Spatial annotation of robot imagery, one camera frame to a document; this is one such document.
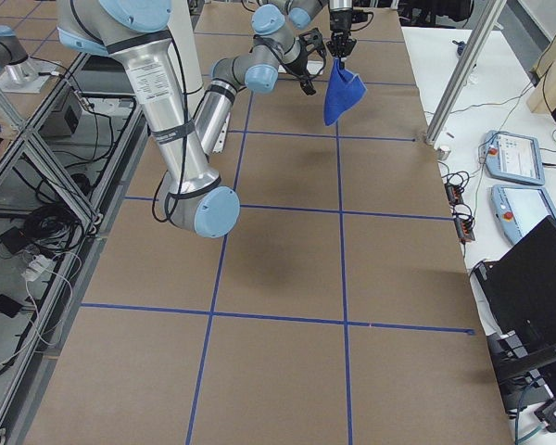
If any black monitor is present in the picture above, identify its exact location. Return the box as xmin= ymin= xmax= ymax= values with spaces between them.
xmin=474 ymin=216 xmax=556 ymax=399

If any aluminium frame post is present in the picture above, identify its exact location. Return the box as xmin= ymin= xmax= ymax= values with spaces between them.
xmin=424 ymin=0 xmax=507 ymax=146

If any small metal cylinder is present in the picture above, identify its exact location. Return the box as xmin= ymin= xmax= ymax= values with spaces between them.
xmin=436 ymin=145 xmax=451 ymax=161

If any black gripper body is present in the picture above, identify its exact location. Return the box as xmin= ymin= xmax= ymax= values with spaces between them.
xmin=326 ymin=9 xmax=356 ymax=52
xmin=286 ymin=28 xmax=326 ymax=86

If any black cable hub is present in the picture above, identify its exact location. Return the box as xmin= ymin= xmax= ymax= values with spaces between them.
xmin=445 ymin=183 xmax=464 ymax=206
xmin=453 ymin=217 xmax=475 ymax=244

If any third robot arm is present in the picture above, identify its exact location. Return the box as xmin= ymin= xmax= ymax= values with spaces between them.
xmin=0 ymin=25 xmax=49 ymax=94

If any grey control box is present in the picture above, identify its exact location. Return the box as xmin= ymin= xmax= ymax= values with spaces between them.
xmin=39 ymin=93 xmax=82 ymax=137

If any far teach pendant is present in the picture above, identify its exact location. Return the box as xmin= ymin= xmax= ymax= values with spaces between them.
xmin=481 ymin=131 xmax=545 ymax=185

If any blue towel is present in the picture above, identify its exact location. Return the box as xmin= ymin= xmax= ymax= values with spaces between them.
xmin=323 ymin=58 xmax=367 ymax=126

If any near teach pendant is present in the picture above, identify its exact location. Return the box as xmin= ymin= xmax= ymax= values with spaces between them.
xmin=491 ymin=184 xmax=556 ymax=245

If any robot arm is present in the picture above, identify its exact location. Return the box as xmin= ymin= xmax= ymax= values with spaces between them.
xmin=327 ymin=0 xmax=357 ymax=61
xmin=57 ymin=1 xmax=325 ymax=238

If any teach pendant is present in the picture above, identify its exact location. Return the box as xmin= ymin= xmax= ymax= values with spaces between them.
xmin=481 ymin=131 xmax=545 ymax=185
xmin=491 ymin=184 xmax=556 ymax=245

